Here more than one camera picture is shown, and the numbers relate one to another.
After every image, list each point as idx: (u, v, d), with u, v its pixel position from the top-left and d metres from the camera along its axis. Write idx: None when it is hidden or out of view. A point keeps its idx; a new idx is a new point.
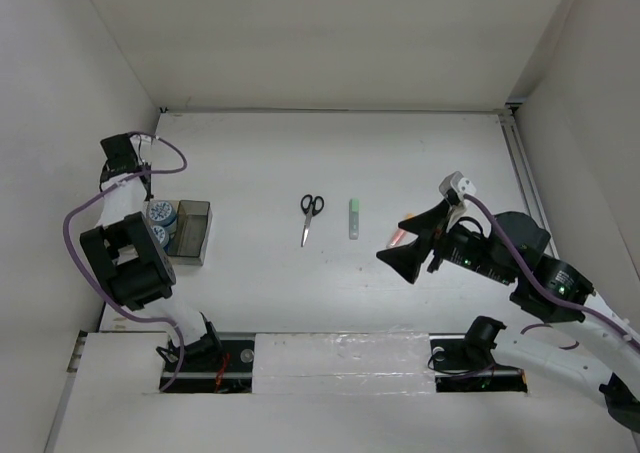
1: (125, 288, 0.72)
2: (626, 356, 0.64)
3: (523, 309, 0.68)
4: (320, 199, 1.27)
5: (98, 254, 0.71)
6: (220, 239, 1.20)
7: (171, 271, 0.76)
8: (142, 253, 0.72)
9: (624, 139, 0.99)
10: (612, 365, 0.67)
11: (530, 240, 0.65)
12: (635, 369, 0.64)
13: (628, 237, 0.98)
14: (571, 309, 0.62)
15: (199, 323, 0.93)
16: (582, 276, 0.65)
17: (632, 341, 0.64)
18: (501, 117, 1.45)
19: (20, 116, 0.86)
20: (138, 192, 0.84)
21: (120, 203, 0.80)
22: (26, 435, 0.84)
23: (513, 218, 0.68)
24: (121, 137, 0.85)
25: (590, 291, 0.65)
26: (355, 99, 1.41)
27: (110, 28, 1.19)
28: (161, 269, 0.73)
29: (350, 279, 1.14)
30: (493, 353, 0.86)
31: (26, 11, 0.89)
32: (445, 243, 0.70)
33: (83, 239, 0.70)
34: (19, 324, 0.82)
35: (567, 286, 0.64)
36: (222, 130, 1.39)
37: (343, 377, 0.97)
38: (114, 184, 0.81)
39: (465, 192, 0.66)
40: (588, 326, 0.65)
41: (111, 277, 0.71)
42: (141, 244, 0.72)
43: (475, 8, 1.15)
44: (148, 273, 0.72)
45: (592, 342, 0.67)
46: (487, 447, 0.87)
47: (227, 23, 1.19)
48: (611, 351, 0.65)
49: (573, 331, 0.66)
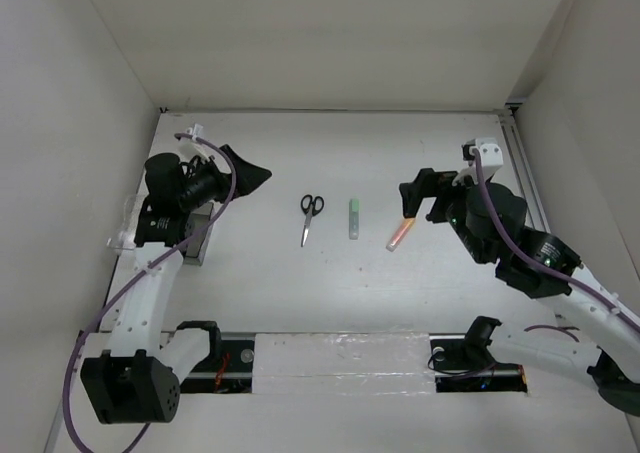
1: (119, 417, 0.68)
2: (614, 330, 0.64)
3: (507, 283, 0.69)
4: (320, 199, 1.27)
5: (95, 389, 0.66)
6: (221, 239, 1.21)
7: (171, 406, 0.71)
8: (143, 399, 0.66)
9: (625, 141, 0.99)
10: (602, 342, 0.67)
11: (507, 208, 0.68)
12: (626, 342, 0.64)
13: (628, 239, 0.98)
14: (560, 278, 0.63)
15: (203, 346, 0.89)
16: (572, 251, 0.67)
17: (620, 313, 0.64)
18: (501, 117, 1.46)
19: (20, 117, 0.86)
20: (170, 267, 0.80)
21: (146, 298, 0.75)
22: (27, 435, 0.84)
23: (497, 190, 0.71)
24: (161, 180, 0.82)
25: (577, 263, 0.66)
26: (356, 100, 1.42)
27: (110, 28, 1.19)
28: (159, 411, 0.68)
29: (350, 279, 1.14)
30: (490, 350, 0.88)
31: (25, 12, 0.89)
32: (444, 191, 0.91)
33: (84, 369, 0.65)
34: (17, 324, 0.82)
35: (553, 258, 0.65)
36: (223, 130, 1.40)
37: (343, 377, 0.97)
38: (144, 271, 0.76)
39: (481, 147, 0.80)
40: (575, 298, 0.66)
41: (107, 408, 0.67)
42: (145, 394, 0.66)
43: (474, 9, 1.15)
44: (144, 413, 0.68)
45: (580, 319, 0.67)
46: (486, 447, 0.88)
47: (225, 23, 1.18)
48: (598, 324, 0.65)
49: (560, 304, 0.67)
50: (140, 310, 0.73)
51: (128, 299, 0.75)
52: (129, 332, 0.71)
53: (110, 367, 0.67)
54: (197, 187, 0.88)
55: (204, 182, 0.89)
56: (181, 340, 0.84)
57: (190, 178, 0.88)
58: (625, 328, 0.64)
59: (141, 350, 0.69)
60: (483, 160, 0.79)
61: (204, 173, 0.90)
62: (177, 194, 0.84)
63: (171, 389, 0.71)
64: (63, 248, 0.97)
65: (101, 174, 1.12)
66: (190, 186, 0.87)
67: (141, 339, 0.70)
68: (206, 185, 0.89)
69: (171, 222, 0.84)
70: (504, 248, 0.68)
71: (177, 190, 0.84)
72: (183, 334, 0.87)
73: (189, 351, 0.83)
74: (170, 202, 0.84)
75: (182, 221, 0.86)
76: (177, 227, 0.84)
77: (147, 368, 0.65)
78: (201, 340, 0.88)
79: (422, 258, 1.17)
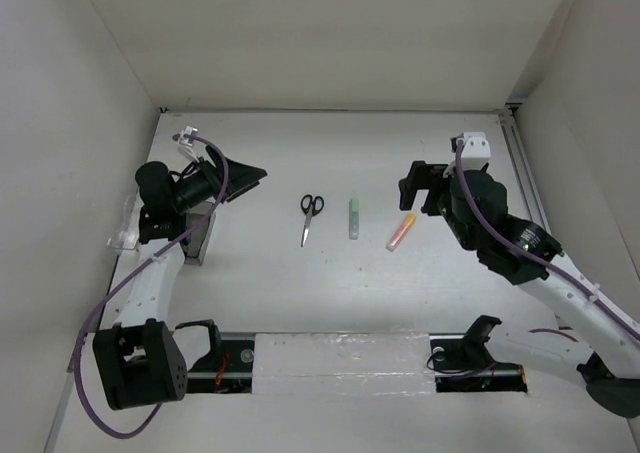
1: (128, 395, 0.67)
2: (589, 317, 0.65)
3: (491, 267, 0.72)
4: (320, 199, 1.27)
5: (106, 357, 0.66)
6: (221, 239, 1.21)
7: (181, 384, 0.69)
8: (152, 367, 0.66)
9: (625, 141, 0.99)
10: (577, 329, 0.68)
11: (485, 192, 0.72)
12: (601, 331, 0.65)
13: (628, 239, 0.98)
14: (538, 262, 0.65)
15: (203, 343, 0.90)
16: (552, 239, 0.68)
17: (597, 302, 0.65)
18: (501, 117, 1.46)
19: (20, 118, 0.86)
20: (173, 259, 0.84)
21: (153, 280, 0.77)
22: (28, 434, 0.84)
23: (479, 176, 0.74)
24: (151, 191, 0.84)
25: (557, 250, 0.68)
26: (356, 100, 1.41)
27: (110, 28, 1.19)
28: (168, 384, 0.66)
29: (350, 279, 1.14)
30: (488, 348, 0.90)
31: (25, 12, 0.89)
32: (436, 183, 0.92)
33: (97, 338, 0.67)
34: (18, 324, 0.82)
35: (532, 244, 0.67)
36: (223, 130, 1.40)
37: (343, 377, 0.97)
38: (150, 258, 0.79)
39: (467, 139, 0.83)
40: (551, 284, 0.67)
41: (117, 383, 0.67)
42: (155, 361, 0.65)
43: (475, 9, 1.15)
44: (153, 387, 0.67)
45: (556, 303, 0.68)
46: (486, 447, 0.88)
47: (225, 23, 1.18)
48: (575, 310, 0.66)
49: (538, 289, 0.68)
50: (148, 288, 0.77)
51: (135, 282, 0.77)
52: (138, 306, 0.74)
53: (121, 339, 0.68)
54: (191, 191, 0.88)
55: (196, 186, 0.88)
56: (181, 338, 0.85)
57: (184, 184, 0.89)
58: (601, 317, 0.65)
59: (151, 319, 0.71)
60: (464, 151, 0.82)
61: (196, 177, 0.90)
62: (172, 200, 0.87)
63: (180, 367, 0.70)
64: (63, 247, 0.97)
65: (101, 173, 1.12)
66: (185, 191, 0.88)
67: (149, 311, 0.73)
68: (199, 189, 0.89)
69: (172, 226, 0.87)
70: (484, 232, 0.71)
71: (171, 196, 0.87)
72: (183, 331, 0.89)
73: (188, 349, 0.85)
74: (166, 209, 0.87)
75: (182, 224, 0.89)
76: (178, 229, 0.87)
77: (158, 333, 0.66)
78: (200, 338, 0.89)
79: (422, 258, 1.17)
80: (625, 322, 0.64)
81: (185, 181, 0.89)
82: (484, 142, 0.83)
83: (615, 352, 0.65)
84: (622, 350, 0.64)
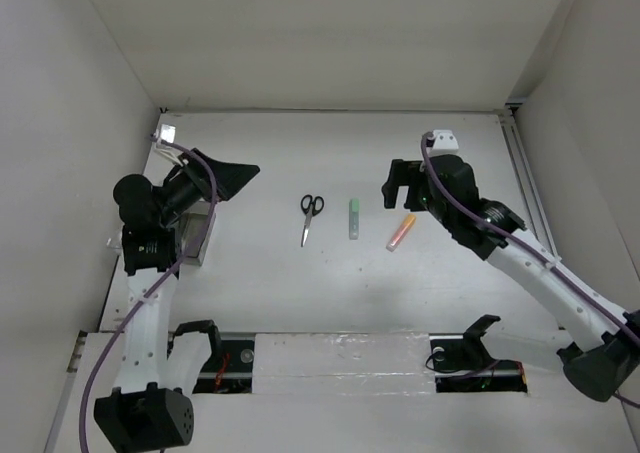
1: (138, 448, 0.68)
2: (547, 283, 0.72)
3: (459, 242, 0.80)
4: (320, 199, 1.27)
5: (112, 425, 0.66)
6: (221, 239, 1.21)
7: (188, 429, 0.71)
8: (160, 426, 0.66)
9: (625, 140, 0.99)
10: (539, 296, 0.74)
11: (451, 170, 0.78)
12: (557, 295, 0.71)
13: (628, 238, 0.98)
14: (498, 233, 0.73)
15: (203, 348, 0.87)
16: (512, 213, 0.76)
17: (553, 268, 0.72)
18: (501, 117, 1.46)
19: (19, 118, 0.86)
20: (165, 292, 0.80)
21: (148, 329, 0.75)
22: (27, 435, 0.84)
23: (445, 158, 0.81)
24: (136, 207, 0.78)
25: (519, 225, 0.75)
26: (355, 100, 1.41)
27: (110, 28, 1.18)
28: (177, 435, 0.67)
29: (350, 279, 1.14)
30: (483, 341, 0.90)
31: (24, 12, 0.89)
32: (415, 178, 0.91)
33: (98, 410, 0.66)
34: (17, 324, 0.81)
35: (497, 219, 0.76)
36: (223, 130, 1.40)
37: (343, 377, 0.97)
38: (140, 301, 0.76)
39: (438, 134, 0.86)
40: (512, 253, 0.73)
41: (125, 442, 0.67)
42: (161, 423, 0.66)
43: (475, 9, 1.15)
44: (162, 440, 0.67)
45: (519, 273, 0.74)
46: (486, 447, 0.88)
47: (225, 23, 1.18)
48: (534, 278, 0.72)
49: (501, 260, 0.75)
50: (144, 341, 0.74)
51: (129, 334, 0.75)
52: (136, 366, 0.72)
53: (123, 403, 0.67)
54: (178, 199, 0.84)
55: (182, 195, 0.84)
56: (182, 350, 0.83)
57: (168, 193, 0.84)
58: (558, 282, 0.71)
59: (152, 382, 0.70)
60: (434, 145, 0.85)
61: (181, 179, 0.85)
62: (158, 216, 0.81)
63: (185, 413, 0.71)
64: (63, 248, 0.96)
65: (101, 173, 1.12)
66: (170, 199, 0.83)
67: (149, 369, 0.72)
68: (184, 198, 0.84)
69: (160, 245, 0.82)
70: (453, 208, 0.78)
71: (157, 213, 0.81)
72: (183, 340, 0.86)
73: (193, 364, 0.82)
74: (153, 227, 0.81)
75: (171, 241, 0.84)
76: (166, 249, 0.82)
77: (162, 401, 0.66)
78: (201, 345, 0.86)
79: (422, 259, 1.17)
80: (580, 287, 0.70)
81: (170, 189, 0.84)
82: (453, 136, 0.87)
83: (573, 318, 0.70)
84: (578, 315, 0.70)
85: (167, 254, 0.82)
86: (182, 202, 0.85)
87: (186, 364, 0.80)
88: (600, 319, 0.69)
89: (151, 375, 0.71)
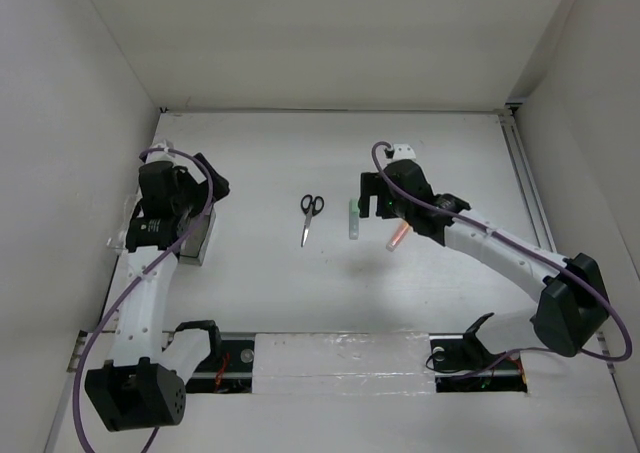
1: (128, 424, 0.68)
2: (490, 246, 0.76)
3: (418, 232, 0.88)
4: (320, 199, 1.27)
5: (101, 397, 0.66)
6: (221, 239, 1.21)
7: (179, 409, 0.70)
8: (148, 400, 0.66)
9: (625, 140, 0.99)
10: (493, 263, 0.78)
11: (401, 170, 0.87)
12: (502, 256, 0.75)
13: (628, 238, 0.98)
14: (445, 215, 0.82)
15: (203, 345, 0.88)
16: (460, 199, 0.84)
17: (493, 232, 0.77)
18: (501, 117, 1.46)
19: (20, 118, 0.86)
20: (164, 270, 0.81)
21: (147, 303, 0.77)
22: (27, 434, 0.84)
23: (394, 162, 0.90)
24: (159, 175, 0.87)
25: (465, 206, 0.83)
26: (356, 99, 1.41)
27: (110, 29, 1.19)
28: (165, 411, 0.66)
29: (351, 279, 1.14)
30: (479, 337, 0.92)
31: (25, 14, 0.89)
32: (382, 185, 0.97)
33: (89, 381, 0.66)
34: (17, 323, 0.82)
35: (447, 205, 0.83)
36: (223, 130, 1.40)
37: (343, 377, 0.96)
38: (139, 277, 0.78)
39: (396, 147, 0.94)
40: (457, 229, 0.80)
41: (114, 415, 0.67)
42: (150, 396, 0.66)
43: (475, 9, 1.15)
44: (150, 415, 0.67)
45: (469, 245, 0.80)
46: (484, 447, 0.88)
47: (225, 23, 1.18)
48: (480, 245, 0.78)
49: (453, 237, 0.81)
50: (139, 317, 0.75)
51: (126, 307, 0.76)
52: (130, 340, 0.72)
53: (115, 378, 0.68)
54: (184, 195, 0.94)
55: (188, 189, 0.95)
56: (182, 342, 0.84)
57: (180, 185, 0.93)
58: (500, 243, 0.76)
59: (145, 356, 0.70)
60: (396, 156, 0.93)
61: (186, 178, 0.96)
62: (170, 195, 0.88)
63: (178, 393, 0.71)
64: (63, 247, 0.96)
65: (101, 173, 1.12)
66: (180, 190, 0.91)
67: (142, 344, 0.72)
68: (189, 193, 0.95)
69: (163, 222, 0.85)
70: (409, 203, 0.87)
71: (170, 192, 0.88)
72: (182, 334, 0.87)
73: (192, 356, 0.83)
74: (162, 203, 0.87)
75: (173, 221, 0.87)
76: (168, 227, 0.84)
77: (152, 374, 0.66)
78: (199, 338, 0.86)
79: (422, 259, 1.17)
80: (519, 242, 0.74)
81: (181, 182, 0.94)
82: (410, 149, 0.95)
83: (522, 276, 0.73)
84: (521, 268, 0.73)
85: (167, 234, 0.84)
86: (187, 197, 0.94)
87: (183, 353, 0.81)
88: (542, 268, 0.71)
89: (145, 351, 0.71)
